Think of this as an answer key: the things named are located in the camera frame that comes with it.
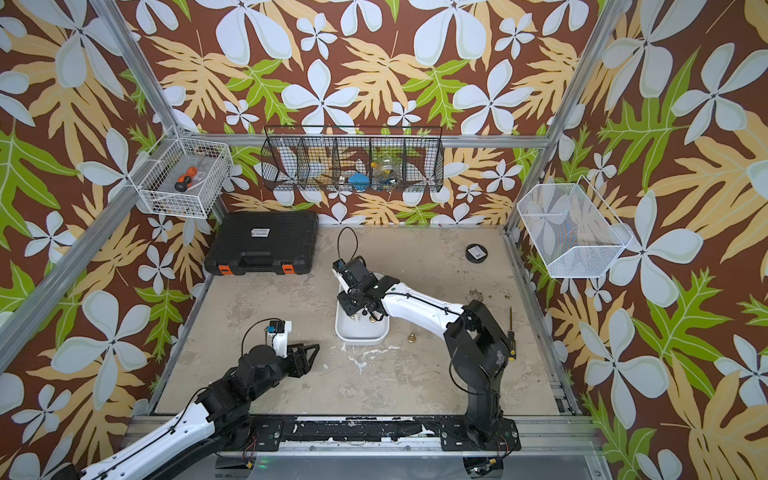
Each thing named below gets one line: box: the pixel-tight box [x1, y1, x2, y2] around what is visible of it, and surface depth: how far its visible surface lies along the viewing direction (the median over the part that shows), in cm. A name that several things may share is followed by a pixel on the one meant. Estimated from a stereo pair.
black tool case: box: [204, 211, 319, 275], surface depth 109 cm
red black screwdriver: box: [174, 166, 199, 192], surface depth 82 cm
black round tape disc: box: [465, 243, 489, 264], surface depth 113 cm
